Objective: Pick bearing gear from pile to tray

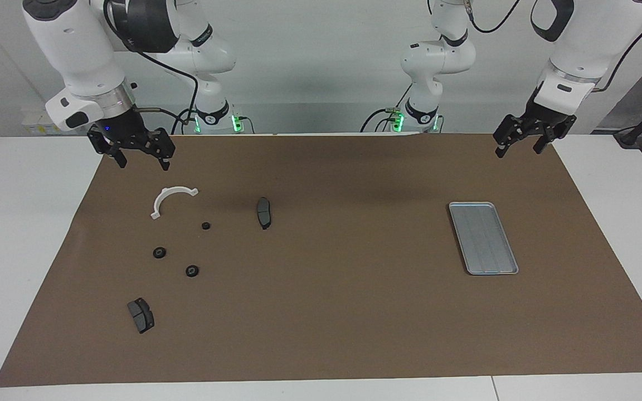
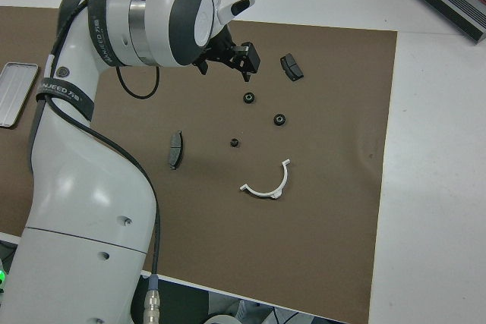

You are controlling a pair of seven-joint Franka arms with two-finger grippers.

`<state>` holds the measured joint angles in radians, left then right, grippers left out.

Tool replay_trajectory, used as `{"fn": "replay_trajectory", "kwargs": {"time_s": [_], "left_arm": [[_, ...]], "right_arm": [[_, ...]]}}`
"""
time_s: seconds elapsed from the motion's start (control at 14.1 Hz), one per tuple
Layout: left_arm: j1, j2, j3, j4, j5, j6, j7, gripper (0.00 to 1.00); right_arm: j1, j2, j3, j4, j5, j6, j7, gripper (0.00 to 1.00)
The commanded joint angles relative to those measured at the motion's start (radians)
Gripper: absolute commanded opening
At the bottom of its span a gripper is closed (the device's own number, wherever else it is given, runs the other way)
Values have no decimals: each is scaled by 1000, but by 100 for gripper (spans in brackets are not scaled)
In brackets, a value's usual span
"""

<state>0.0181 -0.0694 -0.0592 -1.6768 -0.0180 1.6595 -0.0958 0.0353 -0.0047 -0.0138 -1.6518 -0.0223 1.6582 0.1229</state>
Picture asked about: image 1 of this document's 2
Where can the grooved dark grey brake pad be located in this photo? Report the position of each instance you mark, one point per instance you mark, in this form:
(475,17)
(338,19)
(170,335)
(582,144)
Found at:
(141,316)

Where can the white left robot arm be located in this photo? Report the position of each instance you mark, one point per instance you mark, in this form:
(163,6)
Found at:
(577,55)

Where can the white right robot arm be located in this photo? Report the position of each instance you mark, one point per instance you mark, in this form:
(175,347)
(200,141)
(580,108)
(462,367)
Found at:
(76,44)

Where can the white curved plastic bracket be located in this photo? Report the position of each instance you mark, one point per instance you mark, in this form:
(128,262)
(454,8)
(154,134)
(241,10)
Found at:
(179,190)

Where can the white background box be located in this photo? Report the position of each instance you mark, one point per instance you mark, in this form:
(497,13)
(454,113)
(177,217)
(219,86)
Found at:
(37,122)

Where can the silver metal tray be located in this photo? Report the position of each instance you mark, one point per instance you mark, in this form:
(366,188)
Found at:
(482,236)

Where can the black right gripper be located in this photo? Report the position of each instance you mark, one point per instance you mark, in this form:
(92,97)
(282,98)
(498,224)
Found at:
(123,129)

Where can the long dark grey brake pad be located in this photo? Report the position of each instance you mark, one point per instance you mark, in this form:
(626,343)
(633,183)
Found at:
(264,213)

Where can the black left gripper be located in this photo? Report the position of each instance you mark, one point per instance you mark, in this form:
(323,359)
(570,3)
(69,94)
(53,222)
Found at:
(541,120)

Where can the brown paper table mat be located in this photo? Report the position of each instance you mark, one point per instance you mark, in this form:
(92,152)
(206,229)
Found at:
(326,306)

